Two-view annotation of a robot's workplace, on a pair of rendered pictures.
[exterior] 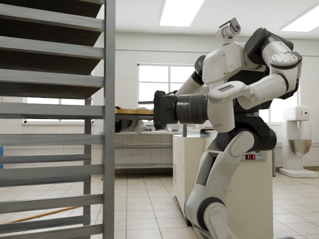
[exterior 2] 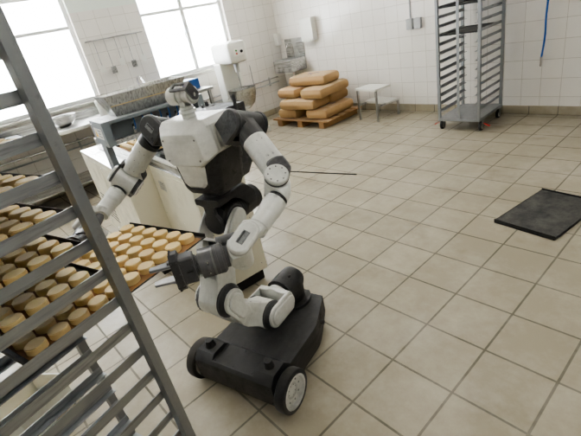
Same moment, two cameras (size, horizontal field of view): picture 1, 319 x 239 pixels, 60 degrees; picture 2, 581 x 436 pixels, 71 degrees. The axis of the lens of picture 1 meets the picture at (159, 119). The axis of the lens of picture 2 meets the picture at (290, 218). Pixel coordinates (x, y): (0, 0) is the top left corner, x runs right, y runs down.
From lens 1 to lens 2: 70 cm
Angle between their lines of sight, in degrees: 41
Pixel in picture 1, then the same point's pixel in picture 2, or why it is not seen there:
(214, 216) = (234, 304)
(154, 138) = not seen: hidden behind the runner
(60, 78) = (60, 304)
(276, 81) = (278, 205)
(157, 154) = (49, 169)
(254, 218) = not seen: hidden behind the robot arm
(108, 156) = (146, 340)
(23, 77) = (19, 334)
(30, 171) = (78, 407)
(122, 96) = not seen: outside the picture
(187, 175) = (143, 220)
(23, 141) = (56, 389)
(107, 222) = (169, 389)
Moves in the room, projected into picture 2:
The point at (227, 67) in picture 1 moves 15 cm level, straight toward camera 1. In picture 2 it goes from (202, 155) to (211, 165)
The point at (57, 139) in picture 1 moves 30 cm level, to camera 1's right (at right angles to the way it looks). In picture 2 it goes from (88, 361) to (195, 302)
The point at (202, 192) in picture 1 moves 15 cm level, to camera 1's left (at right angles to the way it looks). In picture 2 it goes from (214, 285) to (181, 304)
